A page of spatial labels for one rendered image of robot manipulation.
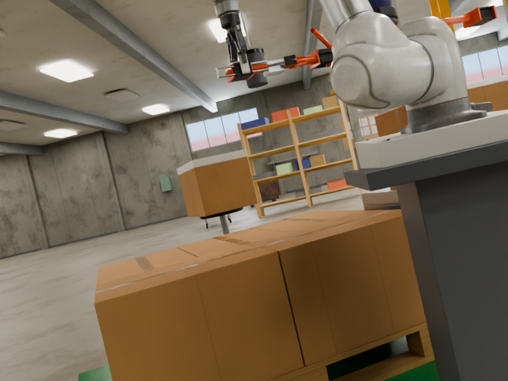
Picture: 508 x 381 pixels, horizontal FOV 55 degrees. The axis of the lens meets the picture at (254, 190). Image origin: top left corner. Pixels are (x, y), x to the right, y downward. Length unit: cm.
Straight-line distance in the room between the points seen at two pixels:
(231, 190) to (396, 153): 235
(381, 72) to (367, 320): 97
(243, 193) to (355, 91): 242
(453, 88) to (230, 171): 234
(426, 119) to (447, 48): 17
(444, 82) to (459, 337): 62
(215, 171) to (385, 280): 188
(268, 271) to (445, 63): 83
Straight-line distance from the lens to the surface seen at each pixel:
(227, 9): 187
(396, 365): 193
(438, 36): 131
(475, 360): 134
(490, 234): 128
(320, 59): 194
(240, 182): 345
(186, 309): 157
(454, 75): 131
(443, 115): 129
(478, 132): 123
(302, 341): 170
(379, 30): 117
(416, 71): 118
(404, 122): 212
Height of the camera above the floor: 79
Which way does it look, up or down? 1 degrees down
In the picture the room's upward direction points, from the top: 13 degrees counter-clockwise
